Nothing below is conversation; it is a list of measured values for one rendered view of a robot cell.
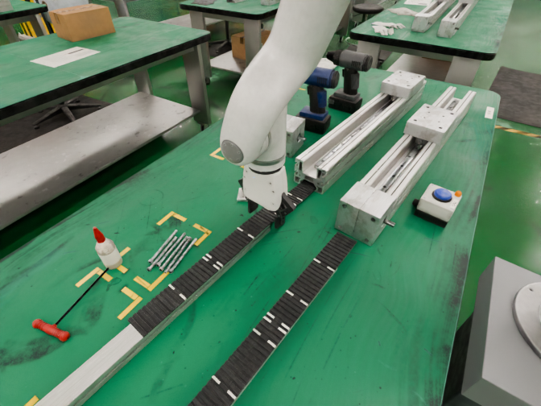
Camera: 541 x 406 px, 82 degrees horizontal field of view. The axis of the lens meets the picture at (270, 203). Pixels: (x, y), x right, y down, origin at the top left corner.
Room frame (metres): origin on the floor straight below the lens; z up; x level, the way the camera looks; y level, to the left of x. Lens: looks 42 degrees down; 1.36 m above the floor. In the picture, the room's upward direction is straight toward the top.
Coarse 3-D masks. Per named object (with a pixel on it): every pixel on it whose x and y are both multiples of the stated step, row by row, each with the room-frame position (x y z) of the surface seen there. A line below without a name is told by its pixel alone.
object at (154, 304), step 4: (152, 300) 0.32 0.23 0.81; (156, 300) 0.32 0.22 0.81; (148, 304) 0.31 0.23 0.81; (152, 304) 0.31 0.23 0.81; (156, 304) 0.31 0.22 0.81; (160, 304) 0.31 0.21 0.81; (152, 308) 0.30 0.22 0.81; (156, 308) 0.30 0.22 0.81; (160, 308) 0.30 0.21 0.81; (164, 308) 0.30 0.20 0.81; (156, 312) 0.29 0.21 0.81; (160, 312) 0.29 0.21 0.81; (164, 312) 0.29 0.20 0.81; (168, 312) 0.29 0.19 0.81; (160, 316) 0.28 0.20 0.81; (164, 316) 0.29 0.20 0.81
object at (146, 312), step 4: (144, 308) 0.30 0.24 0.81; (148, 308) 0.30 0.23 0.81; (140, 312) 0.29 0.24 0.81; (144, 312) 0.29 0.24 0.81; (148, 312) 0.29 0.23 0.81; (152, 312) 0.29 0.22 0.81; (144, 316) 0.28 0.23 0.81; (148, 316) 0.29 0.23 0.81; (152, 316) 0.28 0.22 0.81; (156, 316) 0.29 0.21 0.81; (148, 320) 0.28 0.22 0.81; (152, 320) 0.28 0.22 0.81; (156, 320) 0.28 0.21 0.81; (160, 320) 0.28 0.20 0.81; (148, 324) 0.27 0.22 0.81; (152, 324) 0.27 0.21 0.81; (156, 324) 0.27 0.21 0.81; (152, 328) 0.26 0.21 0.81
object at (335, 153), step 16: (384, 96) 1.14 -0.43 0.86; (416, 96) 1.23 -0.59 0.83; (368, 112) 1.03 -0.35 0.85; (384, 112) 1.01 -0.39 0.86; (400, 112) 1.10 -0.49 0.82; (336, 128) 0.89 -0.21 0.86; (352, 128) 0.94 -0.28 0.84; (368, 128) 0.89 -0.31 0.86; (384, 128) 0.99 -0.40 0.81; (320, 144) 0.80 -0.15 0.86; (336, 144) 0.86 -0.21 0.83; (352, 144) 0.80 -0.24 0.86; (368, 144) 0.89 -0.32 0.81; (304, 160) 0.72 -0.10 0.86; (320, 160) 0.75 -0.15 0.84; (336, 160) 0.71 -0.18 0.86; (352, 160) 0.80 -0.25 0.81; (304, 176) 0.71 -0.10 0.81; (320, 176) 0.68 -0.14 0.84; (336, 176) 0.72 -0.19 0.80; (320, 192) 0.68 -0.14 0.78
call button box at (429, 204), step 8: (432, 184) 0.64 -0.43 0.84; (432, 192) 0.61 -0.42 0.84; (416, 200) 0.62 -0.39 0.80; (424, 200) 0.58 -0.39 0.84; (432, 200) 0.58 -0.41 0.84; (440, 200) 0.58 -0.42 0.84; (448, 200) 0.58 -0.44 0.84; (456, 200) 0.58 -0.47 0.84; (416, 208) 0.59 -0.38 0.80; (424, 208) 0.57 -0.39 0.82; (432, 208) 0.56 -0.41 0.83; (440, 208) 0.55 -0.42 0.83; (448, 208) 0.55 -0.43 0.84; (424, 216) 0.57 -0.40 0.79; (432, 216) 0.56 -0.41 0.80; (440, 216) 0.55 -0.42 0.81; (448, 216) 0.54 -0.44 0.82; (440, 224) 0.54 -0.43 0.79
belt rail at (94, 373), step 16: (256, 240) 0.49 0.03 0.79; (240, 256) 0.44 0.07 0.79; (224, 272) 0.40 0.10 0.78; (128, 336) 0.25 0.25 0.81; (112, 352) 0.22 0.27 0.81; (128, 352) 0.22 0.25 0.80; (80, 368) 0.20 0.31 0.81; (96, 368) 0.20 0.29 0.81; (112, 368) 0.20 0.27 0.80; (64, 384) 0.17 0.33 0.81; (80, 384) 0.17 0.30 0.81; (96, 384) 0.18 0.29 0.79; (48, 400) 0.15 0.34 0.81; (64, 400) 0.15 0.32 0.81; (80, 400) 0.15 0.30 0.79
